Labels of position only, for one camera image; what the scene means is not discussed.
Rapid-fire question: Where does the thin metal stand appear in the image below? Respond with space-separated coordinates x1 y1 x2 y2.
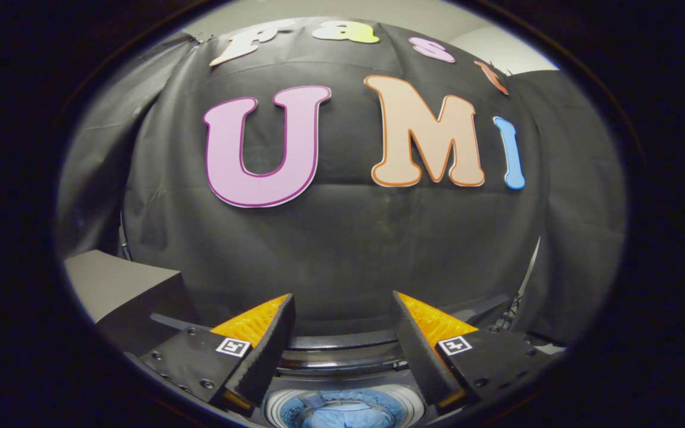
515 238 542 316

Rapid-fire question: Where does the black backdrop cloth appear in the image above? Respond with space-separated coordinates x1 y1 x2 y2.
57 17 627 345

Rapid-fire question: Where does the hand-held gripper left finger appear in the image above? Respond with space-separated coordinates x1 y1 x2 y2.
125 293 297 417

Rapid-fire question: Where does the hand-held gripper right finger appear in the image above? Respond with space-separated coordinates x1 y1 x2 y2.
392 290 566 417

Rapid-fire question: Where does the light blue shirt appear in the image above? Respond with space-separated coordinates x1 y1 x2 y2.
280 389 406 428

